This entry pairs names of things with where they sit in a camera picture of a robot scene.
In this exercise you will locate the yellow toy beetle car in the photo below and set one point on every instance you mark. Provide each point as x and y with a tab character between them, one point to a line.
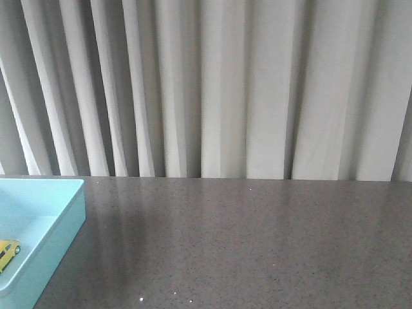
9	249

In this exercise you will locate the light blue storage box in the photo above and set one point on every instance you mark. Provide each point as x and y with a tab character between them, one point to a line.
44	215

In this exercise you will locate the grey pleated curtain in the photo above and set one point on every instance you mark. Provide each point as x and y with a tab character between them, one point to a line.
300	90

